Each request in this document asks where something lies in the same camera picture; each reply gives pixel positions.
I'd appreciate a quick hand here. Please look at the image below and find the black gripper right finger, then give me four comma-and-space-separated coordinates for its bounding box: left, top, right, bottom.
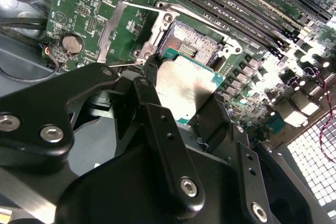
195, 91, 330, 224

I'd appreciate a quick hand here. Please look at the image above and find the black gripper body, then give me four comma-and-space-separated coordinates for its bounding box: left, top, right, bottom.
56, 121, 257, 224

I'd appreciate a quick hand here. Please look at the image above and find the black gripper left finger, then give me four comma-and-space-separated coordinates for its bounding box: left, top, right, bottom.
0, 52, 207, 219

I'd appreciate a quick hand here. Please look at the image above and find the silver topped CPU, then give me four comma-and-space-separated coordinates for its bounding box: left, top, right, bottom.
154, 46, 226, 130

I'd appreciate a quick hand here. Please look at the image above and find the metal socket cover frame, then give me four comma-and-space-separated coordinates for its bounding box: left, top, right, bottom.
99, 0, 169, 67

